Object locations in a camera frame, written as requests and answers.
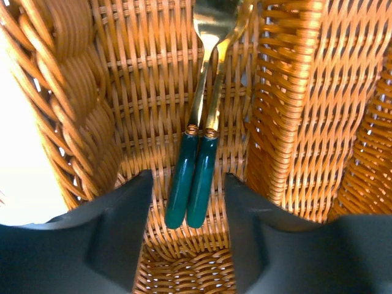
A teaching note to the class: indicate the wicker cutlery tray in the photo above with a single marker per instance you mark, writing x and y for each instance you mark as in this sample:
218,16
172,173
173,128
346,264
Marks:
305,113

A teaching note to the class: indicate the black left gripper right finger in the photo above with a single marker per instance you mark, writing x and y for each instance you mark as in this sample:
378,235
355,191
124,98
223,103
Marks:
274,251

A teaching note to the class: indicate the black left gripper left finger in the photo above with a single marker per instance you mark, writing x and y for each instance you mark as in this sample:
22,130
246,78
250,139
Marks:
92,249

